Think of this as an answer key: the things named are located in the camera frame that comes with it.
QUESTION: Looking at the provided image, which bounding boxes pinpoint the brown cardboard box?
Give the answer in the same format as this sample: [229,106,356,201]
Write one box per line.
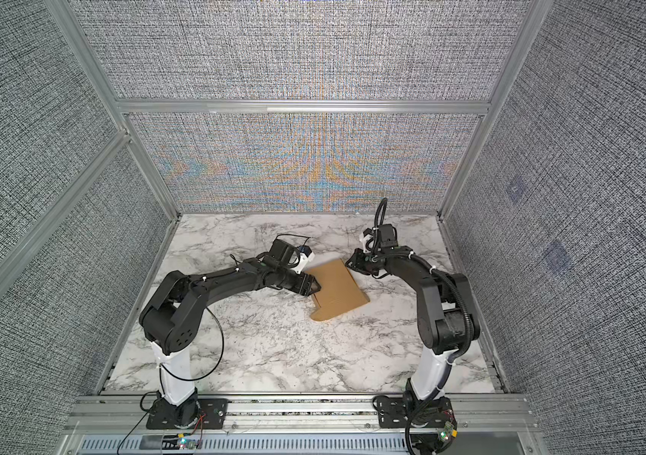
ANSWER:
[307,259,370,322]

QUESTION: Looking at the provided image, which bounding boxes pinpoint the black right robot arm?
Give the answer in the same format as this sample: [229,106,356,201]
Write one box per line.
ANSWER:
[346,224,480,427]

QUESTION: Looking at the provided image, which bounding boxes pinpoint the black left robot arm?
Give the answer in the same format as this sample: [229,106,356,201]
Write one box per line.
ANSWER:
[138,234,321,430]

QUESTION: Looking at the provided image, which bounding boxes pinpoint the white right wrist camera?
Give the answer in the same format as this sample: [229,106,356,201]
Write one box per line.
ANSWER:
[360,227,380,253]

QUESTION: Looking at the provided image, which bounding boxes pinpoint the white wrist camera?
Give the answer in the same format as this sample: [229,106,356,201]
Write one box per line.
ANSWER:
[360,227,380,253]
[292,246,315,274]

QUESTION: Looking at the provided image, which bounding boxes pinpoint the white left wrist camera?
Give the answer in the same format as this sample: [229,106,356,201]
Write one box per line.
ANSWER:
[292,246,315,274]

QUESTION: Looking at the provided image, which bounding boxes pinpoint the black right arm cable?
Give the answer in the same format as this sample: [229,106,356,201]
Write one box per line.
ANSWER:
[372,197,477,455]

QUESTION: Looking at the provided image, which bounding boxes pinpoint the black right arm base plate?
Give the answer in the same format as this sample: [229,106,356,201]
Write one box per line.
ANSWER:
[372,394,458,430]

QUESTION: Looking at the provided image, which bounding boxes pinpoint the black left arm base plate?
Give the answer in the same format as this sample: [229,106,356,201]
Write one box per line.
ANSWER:
[146,396,229,430]

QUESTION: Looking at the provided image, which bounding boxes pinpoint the aluminium front rail frame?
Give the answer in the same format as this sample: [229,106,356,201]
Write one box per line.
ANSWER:
[54,392,548,454]

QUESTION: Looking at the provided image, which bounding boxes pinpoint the aluminium enclosure frame bars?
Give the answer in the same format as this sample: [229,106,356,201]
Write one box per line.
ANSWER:
[0,0,557,394]

